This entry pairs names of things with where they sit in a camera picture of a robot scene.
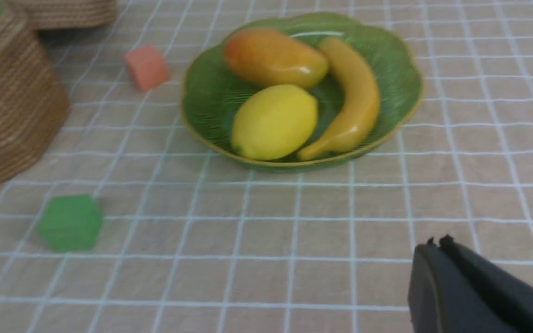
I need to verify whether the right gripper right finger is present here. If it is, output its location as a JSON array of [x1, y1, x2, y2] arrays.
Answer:
[[439, 234, 533, 333]]

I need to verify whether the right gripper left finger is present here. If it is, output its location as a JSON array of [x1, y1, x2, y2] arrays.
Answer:
[[408, 238, 516, 333]]

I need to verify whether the yellow toy banana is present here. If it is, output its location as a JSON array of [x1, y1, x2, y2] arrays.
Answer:
[[297, 37, 381, 161]]

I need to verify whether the yellow toy lemon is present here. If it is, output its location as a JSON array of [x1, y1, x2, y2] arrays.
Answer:
[[231, 84, 319, 161]]

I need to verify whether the orange toy mango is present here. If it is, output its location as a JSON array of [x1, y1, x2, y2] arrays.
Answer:
[[223, 28, 328, 89]]

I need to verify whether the green glass leaf plate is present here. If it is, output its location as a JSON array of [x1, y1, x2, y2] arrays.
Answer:
[[180, 12, 425, 173]]

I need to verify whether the orange foam cube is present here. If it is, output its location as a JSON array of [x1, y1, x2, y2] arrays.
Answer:
[[124, 45, 170, 92]]

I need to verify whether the green foam cube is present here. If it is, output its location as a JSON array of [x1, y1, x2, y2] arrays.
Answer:
[[37, 194, 103, 253]]

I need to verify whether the woven wicker basket green lining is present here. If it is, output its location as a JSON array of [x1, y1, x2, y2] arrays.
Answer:
[[0, 0, 70, 184]]

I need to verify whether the woven wicker basket lid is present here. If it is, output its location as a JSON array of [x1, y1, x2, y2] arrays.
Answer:
[[6, 0, 118, 31]]

